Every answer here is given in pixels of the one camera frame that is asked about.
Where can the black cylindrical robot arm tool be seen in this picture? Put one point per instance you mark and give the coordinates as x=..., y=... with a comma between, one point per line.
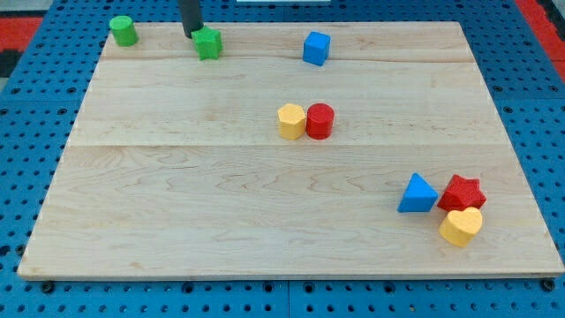
x=191, y=16

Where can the green star block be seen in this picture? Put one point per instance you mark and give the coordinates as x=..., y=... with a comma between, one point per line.
x=207, y=43

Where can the red star block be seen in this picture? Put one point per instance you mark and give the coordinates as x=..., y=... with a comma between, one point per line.
x=461, y=193

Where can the light wooden board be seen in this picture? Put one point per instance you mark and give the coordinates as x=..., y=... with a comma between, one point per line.
x=175, y=169

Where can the yellow hexagon block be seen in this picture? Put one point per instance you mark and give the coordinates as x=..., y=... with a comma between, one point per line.
x=291, y=121

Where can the red cylinder block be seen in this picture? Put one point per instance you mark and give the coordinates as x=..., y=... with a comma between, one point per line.
x=319, y=121

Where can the blue cube block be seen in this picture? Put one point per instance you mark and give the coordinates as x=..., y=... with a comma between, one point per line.
x=316, y=48

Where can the blue triangle block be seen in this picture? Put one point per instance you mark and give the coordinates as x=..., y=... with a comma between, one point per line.
x=419, y=196

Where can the yellow heart block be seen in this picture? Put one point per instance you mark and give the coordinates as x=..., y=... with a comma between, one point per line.
x=459, y=227

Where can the green cylinder block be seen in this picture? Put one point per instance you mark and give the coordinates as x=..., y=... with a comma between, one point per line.
x=123, y=31

